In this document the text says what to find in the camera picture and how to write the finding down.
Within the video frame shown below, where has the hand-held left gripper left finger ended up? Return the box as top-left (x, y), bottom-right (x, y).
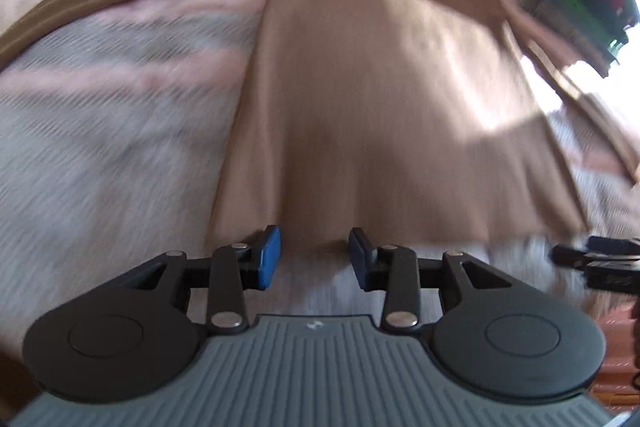
top-left (120, 225), bottom-right (282, 336)

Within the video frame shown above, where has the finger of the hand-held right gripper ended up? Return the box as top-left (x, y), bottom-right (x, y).
top-left (549, 235), bottom-right (640, 294)

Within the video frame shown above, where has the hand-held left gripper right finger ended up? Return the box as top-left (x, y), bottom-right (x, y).
top-left (348, 227), bottom-right (507, 333)

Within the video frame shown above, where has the brown knit sweater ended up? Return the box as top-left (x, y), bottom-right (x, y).
top-left (0, 0), bottom-right (640, 254)

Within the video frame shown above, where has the pink and grey striped blanket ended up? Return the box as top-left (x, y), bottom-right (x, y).
top-left (0, 0), bottom-right (640, 358)

